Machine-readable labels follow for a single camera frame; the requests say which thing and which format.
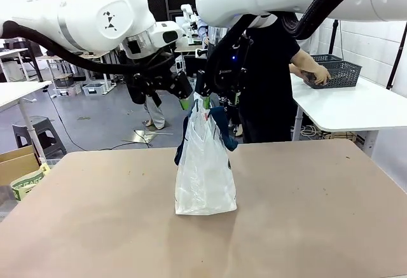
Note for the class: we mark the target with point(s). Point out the person's left forearm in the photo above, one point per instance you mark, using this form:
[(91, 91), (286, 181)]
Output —
[(295, 69)]

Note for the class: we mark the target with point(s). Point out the background person in blue shirt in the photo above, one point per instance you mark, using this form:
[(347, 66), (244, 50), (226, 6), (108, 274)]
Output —
[(202, 31)]

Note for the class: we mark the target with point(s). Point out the background person in beige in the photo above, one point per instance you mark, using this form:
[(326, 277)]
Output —
[(155, 114)]

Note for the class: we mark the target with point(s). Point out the thin black stand pole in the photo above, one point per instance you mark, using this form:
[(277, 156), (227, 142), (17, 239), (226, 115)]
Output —
[(333, 36)]

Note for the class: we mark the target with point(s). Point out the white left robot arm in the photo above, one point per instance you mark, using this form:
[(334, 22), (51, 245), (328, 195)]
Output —
[(95, 11)]

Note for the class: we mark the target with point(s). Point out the dark grey woven plastic basket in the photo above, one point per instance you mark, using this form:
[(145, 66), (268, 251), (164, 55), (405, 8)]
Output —
[(343, 74), (327, 57)]

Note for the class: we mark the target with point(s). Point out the white box under table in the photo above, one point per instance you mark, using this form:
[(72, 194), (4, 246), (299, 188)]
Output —
[(367, 142)]

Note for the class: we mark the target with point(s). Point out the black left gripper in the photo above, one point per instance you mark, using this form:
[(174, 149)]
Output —
[(155, 82)]

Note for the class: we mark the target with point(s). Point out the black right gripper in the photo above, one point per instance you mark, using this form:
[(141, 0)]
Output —
[(226, 76)]

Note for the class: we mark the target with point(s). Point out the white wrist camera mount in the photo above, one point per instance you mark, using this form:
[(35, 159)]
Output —
[(202, 53)]

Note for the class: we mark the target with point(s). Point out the black tripod pole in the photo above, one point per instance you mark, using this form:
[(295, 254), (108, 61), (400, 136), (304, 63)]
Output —
[(395, 55)]

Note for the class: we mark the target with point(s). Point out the person in black t-shirt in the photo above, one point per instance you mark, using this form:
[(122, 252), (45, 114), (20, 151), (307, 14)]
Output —
[(267, 84)]

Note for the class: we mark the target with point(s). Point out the white table with white leg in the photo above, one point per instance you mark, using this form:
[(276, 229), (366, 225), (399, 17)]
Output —
[(16, 93)]

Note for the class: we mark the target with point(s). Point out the white plastic storage bin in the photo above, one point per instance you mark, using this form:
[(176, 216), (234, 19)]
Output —
[(66, 91)]

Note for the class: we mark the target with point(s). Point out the green and white printed bag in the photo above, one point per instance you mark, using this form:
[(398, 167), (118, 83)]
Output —
[(27, 184)]

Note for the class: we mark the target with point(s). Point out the brown cardboard box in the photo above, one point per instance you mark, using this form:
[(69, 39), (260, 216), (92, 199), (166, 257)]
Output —
[(17, 165)]

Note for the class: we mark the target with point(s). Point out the person's right forearm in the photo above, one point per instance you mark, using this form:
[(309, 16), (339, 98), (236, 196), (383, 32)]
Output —
[(305, 60)]

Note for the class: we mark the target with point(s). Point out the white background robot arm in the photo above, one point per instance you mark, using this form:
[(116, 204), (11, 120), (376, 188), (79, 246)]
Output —
[(188, 20)]

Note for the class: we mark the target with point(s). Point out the person's right hand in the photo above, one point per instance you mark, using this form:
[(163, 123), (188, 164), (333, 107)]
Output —
[(322, 75)]

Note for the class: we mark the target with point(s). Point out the grey plastic step stool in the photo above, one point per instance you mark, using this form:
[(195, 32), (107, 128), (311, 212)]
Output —
[(41, 133)]

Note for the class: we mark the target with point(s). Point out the white table with rounded corner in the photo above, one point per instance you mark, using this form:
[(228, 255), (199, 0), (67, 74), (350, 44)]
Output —
[(349, 106)]

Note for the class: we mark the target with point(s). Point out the white background desk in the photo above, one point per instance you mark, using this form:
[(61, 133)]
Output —
[(16, 55)]

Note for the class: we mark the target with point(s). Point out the clear plastic storage bin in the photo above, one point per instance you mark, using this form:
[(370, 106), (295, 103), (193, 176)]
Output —
[(93, 89)]

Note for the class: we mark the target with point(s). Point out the shiny metal sheet on floor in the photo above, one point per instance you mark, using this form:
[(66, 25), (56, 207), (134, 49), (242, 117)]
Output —
[(149, 135)]

